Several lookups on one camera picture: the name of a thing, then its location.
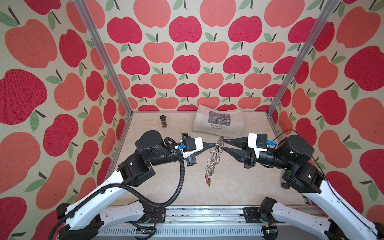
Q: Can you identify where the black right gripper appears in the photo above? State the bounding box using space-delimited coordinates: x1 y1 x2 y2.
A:
223 135 295 176

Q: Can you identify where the metal disc with key rings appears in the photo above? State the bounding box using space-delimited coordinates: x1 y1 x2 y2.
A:
205 136 224 178

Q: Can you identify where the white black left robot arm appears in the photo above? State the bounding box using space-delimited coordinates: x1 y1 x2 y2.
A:
48 130 216 240

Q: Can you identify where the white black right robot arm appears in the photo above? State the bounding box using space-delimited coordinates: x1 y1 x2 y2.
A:
223 134 384 240

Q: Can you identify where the cream Monet canvas bag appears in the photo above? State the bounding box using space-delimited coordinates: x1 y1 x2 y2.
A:
193 105 244 138

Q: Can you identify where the red white key tag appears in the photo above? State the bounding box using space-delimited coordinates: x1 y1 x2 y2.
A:
206 176 211 188

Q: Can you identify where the small dark spice jar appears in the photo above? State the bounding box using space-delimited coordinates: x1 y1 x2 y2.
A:
160 115 168 128

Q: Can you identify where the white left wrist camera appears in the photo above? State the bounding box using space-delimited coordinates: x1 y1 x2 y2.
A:
175 137 203 159

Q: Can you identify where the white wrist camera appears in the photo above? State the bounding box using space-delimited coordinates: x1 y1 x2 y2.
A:
247 133 276 159
175 137 203 159

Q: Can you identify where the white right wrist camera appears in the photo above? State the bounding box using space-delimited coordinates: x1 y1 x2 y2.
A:
247 133 276 159

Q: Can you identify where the grey cylinder near right wall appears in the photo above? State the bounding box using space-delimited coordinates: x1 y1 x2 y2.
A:
281 181 291 190

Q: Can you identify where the front aluminium rail base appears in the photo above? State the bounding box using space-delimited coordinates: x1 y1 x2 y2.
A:
94 202 314 240

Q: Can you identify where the left rear aluminium frame post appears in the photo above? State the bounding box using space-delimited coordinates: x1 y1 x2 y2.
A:
74 0 133 117

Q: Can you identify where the aluminium frame post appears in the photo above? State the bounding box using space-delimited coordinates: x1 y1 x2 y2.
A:
267 0 341 117
74 0 133 117

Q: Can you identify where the black corrugated cable hose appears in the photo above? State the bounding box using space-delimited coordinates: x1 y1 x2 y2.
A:
47 136 186 240

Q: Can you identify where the right rear aluminium frame post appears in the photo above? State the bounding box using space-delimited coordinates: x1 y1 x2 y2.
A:
267 0 341 117

